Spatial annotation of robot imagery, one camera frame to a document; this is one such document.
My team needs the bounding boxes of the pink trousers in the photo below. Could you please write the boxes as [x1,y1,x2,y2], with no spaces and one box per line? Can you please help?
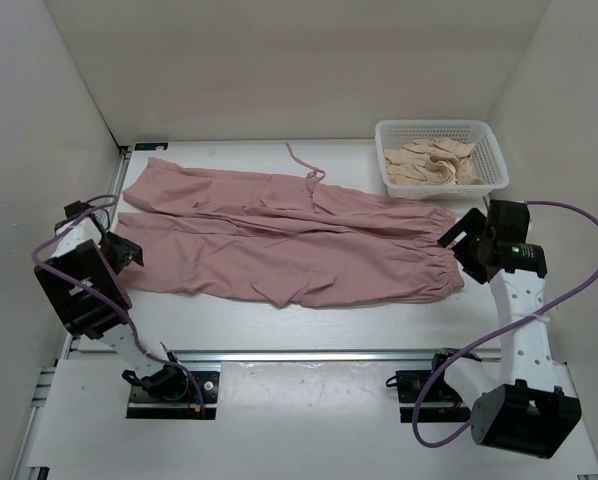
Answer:
[116,158,464,308]

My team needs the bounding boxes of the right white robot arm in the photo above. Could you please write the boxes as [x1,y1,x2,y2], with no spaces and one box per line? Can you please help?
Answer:
[428,200,582,459]

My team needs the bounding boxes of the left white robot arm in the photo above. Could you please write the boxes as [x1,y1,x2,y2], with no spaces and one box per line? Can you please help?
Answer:
[31,195,192,401]

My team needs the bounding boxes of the beige trousers in basket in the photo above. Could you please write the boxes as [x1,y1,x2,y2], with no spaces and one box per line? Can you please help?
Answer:
[383,138,485,186]

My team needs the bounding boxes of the white plastic basket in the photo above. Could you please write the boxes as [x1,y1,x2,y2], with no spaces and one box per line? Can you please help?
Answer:
[375,119,509,200]

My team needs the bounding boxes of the front aluminium rail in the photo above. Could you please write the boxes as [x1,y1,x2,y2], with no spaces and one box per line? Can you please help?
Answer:
[173,348,500,365]

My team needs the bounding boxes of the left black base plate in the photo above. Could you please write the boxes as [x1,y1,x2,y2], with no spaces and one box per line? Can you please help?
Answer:
[122,366,220,420]

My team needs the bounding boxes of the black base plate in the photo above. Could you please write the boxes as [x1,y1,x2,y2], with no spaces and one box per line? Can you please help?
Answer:
[386,367,480,425]
[122,366,220,420]

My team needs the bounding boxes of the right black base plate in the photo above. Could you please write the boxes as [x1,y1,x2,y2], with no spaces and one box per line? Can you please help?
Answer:
[386,367,480,425]

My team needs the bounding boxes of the left aluminium rail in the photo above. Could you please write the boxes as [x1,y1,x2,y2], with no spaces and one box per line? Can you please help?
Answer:
[9,144,133,480]

